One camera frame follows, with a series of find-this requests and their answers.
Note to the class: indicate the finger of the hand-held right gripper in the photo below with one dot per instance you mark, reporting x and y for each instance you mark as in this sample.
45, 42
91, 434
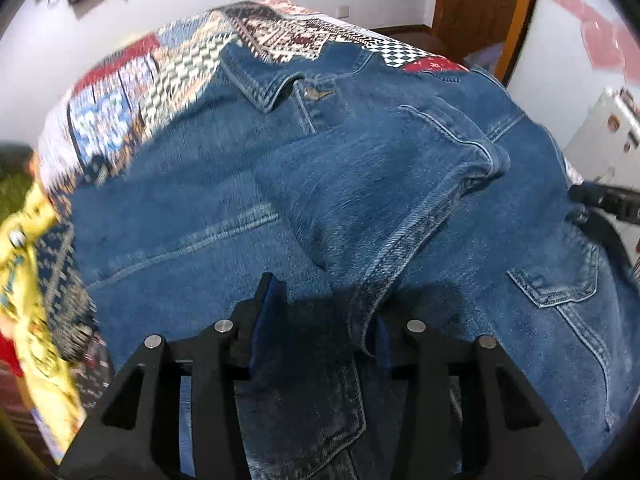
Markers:
607, 200
612, 242

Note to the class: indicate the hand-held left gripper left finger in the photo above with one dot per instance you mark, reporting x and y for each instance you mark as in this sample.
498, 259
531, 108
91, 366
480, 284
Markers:
269, 310

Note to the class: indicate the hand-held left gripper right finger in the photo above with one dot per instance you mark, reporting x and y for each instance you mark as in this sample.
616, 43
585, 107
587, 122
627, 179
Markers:
383, 347

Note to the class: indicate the blue denim jacket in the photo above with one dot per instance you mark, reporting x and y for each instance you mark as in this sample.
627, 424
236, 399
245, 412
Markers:
350, 185

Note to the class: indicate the white cardboard box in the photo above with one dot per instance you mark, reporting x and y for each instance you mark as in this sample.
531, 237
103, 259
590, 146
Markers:
607, 132

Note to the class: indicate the yellow printed garment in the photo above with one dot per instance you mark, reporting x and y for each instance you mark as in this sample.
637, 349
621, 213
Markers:
40, 340

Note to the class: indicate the brown wooden door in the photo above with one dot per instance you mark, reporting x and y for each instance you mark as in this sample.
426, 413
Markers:
480, 5

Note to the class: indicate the patchwork printed bedspread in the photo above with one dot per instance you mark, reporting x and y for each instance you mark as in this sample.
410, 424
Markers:
165, 80

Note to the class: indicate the red cloth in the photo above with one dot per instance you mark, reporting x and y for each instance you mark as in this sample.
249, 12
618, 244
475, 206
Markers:
10, 355

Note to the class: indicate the green cloth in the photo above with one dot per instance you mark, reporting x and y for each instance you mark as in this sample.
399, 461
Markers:
12, 180

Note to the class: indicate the red wall decoration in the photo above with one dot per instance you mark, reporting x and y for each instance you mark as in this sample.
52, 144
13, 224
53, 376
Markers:
595, 25

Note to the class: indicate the white wall socket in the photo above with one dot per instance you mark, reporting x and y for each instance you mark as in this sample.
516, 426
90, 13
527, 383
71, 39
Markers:
343, 10

